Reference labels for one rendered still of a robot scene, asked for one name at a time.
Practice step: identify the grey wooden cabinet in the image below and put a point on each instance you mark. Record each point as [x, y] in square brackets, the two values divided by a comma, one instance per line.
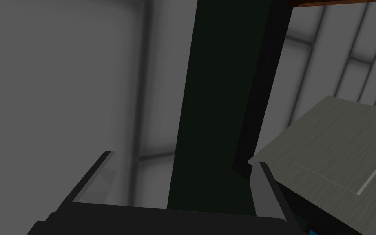
[334, 153]

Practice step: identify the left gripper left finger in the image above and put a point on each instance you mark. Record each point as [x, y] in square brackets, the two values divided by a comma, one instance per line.
[91, 179]

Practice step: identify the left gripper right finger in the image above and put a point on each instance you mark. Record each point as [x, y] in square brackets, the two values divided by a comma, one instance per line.
[264, 192]

